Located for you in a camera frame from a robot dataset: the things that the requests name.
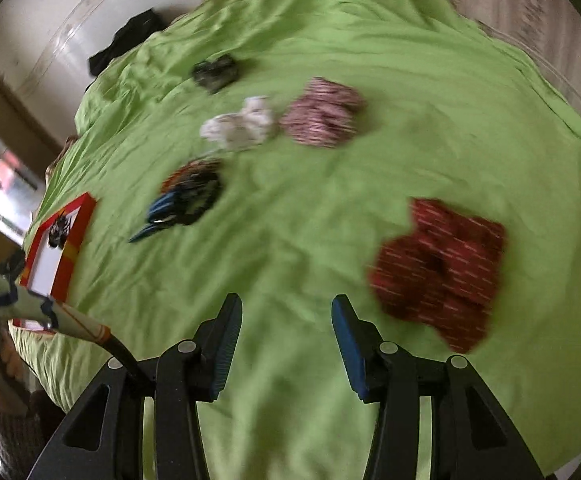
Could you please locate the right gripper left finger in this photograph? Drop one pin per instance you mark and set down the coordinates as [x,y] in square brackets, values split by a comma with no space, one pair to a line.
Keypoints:
[101,437]

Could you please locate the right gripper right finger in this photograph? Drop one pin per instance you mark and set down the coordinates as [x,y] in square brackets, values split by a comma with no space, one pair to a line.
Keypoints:
[472,436]

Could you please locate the black flower hair claw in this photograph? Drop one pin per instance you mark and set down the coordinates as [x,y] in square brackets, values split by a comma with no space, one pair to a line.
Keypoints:
[59,231]

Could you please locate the red dotted scrunchie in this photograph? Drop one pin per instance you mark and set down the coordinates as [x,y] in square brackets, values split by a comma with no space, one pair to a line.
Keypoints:
[444,274]

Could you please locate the blue hair clip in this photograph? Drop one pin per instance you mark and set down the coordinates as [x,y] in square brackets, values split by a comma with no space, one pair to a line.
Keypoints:
[169,209]

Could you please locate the black hair band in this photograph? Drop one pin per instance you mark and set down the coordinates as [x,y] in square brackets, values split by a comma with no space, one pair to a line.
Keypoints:
[193,195]

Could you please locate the white cherry print scrunchie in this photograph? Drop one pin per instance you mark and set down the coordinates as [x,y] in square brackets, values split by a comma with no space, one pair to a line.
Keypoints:
[251,126]

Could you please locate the pink checked scrunchie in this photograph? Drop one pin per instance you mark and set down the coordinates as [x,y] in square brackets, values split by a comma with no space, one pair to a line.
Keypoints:
[324,115]

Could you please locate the left hand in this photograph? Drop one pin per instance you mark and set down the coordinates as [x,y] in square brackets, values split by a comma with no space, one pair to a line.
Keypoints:
[14,396]

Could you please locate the red shallow box tray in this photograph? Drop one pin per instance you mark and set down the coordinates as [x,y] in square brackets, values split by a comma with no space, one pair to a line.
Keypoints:
[48,270]

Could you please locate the stained glass window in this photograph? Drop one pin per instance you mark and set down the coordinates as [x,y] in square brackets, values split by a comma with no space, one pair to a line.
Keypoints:
[21,193]

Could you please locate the green bed sheet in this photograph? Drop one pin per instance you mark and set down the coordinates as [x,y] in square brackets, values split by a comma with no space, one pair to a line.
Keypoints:
[450,114]

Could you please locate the black garment on bed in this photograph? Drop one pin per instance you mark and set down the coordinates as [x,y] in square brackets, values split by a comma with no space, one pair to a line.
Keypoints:
[139,28]

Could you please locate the dark grey scrunchie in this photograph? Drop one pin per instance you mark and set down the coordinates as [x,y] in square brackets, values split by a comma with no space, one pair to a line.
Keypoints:
[214,75]

